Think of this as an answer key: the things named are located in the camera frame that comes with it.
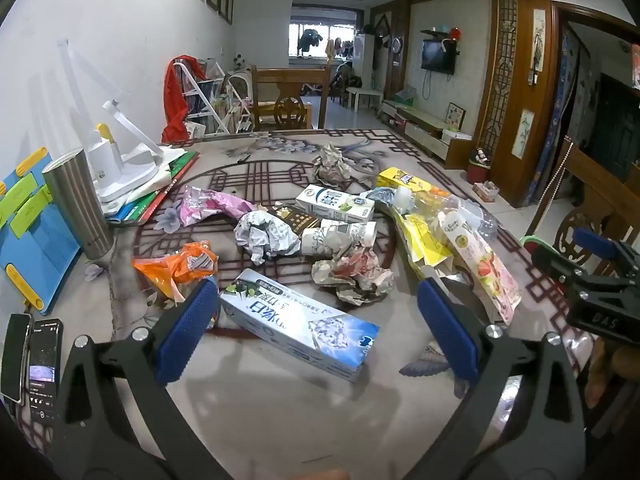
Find printed paper cup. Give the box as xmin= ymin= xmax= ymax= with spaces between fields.
xmin=300 ymin=219 xmax=378 ymax=261

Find white magazine rack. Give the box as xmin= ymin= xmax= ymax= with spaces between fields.
xmin=172 ymin=57 xmax=253 ymax=136

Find printed paper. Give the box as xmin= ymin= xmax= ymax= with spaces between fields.
xmin=312 ymin=142 xmax=376 ymax=188

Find red cloth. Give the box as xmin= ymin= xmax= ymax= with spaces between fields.
xmin=161 ymin=55 xmax=201 ymax=143

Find dark brown carton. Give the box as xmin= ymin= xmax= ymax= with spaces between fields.
xmin=270 ymin=201 xmax=326 ymax=241

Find stack of books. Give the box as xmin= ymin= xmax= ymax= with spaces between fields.
xmin=102 ymin=146 xmax=201 ymax=223

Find small red bucket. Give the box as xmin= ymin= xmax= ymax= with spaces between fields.
xmin=467 ymin=147 xmax=492 ymax=185

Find carved wooden chair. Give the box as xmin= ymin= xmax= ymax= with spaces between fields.
xmin=250 ymin=65 xmax=333 ymax=133
xmin=525 ymin=137 xmax=640 ymax=271

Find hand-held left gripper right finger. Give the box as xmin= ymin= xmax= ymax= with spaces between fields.
xmin=400 ymin=277 xmax=588 ymax=480

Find hanging scroll painting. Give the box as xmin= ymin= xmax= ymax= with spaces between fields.
xmin=512 ymin=109 xmax=535 ymax=158
xmin=531 ymin=8 xmax=546 ymax=73

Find orange plastic bag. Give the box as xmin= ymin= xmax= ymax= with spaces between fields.
xmin=131 ymin=241 xmax=220 ymax=308

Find clear plastic bottle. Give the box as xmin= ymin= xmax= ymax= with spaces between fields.
xmin=360 ymin=186 xmax=501 ymax=241

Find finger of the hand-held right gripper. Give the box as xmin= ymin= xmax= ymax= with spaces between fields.
xmin=532 ymin=246 xmax=588 ymax=291
xmin=574 ymin=228 xmax=640 ymax=273

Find newspaper ball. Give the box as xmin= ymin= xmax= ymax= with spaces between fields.
xmin=234 ymin=210 xmax=303 ymax=266

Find white milk carton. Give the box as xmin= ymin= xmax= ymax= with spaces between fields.
xmin=295 ymin=184 xmax=376 ymax=224

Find pink strawberry drink carton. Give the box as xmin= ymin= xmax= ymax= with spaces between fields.
xmin=436 ymin=210 xmax=523 ymax=326

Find steel tumbler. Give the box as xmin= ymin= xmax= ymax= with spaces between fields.
xmin=41 ymin=149 xmax=116 ymax=261

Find small white table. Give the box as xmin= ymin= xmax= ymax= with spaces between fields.
xmin=346 ymin=86 xmax=385 ymax=113

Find tissue box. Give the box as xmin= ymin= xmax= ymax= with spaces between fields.
xmin=472 ymin=181 xmax=501 ymax=203

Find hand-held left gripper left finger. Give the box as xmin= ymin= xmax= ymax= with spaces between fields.
xmin=50 ymin=277 xmax=236 ymax=480

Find blue white toothpaste box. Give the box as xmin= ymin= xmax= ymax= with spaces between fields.
xmin=219 ymin=268 xmax=380 ymax=383

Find yellow tea carton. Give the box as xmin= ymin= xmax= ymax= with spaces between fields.
xmin=376 ymin=166 xmax=451 ymax=201

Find pink plastic wrapper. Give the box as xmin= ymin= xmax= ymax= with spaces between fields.
xmin=177 ymin=185 xmax=256 ymax=228

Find white desk lamp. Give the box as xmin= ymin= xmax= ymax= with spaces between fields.
xmin=57 ymin=35 xmax=173 ymax=203

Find red bin with green rim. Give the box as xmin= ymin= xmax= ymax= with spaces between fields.
xmin=517 ymin=234 xmax=548 ymax=261

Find dark hanging clothes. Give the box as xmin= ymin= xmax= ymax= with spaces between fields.
xmin=297 ymin=29 xmax=323 ymax=53

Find white bead string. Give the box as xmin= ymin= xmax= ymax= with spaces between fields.
xmin=537 ymin=136 xmax=573 ymax=226

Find brown paper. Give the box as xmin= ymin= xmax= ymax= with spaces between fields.
xmin=311 ymin=247 xmax=396 ymax=307

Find blue folder with yellow clips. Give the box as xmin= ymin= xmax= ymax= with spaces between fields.
xmin=0 ymin=147 xmax=83 ymax=311

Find low television cabinet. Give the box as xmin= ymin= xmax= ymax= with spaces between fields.
xmin=380 ymin=97 xmax=476 ymax=168

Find white standing air conditioner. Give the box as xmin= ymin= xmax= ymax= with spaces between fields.
xmin=356 ymin=32 xmax=376 ymax=88

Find wall television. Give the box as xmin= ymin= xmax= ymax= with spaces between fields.
xmin=421 ymin=39 xmax=457 ymax=76

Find yellow plastic packet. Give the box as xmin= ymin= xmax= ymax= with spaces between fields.
xmin=392 ymin=210 xmax=456 ymax=281

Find white holder with yellow clip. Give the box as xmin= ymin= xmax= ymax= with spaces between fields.
xmin=89 ymin=122 xmax=123 ymax=193

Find wall shelf with ornaments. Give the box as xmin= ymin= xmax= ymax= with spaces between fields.
xmin=420 ymin=25 xmax=463 ymax=43

